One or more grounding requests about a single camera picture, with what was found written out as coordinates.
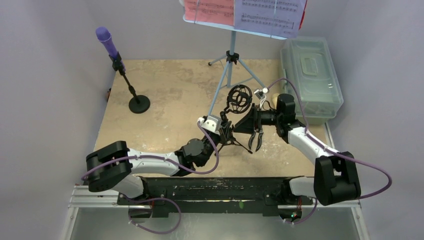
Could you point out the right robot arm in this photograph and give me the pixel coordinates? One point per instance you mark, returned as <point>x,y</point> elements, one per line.
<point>335,177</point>

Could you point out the clear plastic storage box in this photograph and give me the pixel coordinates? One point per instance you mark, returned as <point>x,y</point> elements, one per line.
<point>307,63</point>

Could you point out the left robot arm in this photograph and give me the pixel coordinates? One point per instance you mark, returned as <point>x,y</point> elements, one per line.
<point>117,167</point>

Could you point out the light blue music stand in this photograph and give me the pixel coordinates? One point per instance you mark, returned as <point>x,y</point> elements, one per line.
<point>226,77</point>

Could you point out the black round base mic stand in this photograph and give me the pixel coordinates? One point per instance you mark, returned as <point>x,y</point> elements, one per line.
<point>138,104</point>

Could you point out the purple microphone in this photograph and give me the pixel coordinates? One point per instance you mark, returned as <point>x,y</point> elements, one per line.
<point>104,36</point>

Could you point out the black shock mount tripod stand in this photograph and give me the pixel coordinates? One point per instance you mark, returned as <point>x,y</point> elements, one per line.
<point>238,101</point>

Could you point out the pink sheet music page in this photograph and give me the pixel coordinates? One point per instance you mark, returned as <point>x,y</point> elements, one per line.
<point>210,11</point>

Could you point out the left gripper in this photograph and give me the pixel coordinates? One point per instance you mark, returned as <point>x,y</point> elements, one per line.
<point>217,136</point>

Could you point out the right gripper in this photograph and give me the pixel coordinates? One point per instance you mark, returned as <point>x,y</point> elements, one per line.
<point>257,119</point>

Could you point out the purple sheet music page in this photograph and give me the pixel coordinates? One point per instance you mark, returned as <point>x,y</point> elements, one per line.
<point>281,18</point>

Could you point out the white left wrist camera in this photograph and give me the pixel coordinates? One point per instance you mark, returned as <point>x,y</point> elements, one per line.
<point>210,123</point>

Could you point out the cream microphone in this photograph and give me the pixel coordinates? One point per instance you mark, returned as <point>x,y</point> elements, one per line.
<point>275,98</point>

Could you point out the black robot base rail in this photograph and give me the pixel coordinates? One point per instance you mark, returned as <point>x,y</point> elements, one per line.
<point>217,195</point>

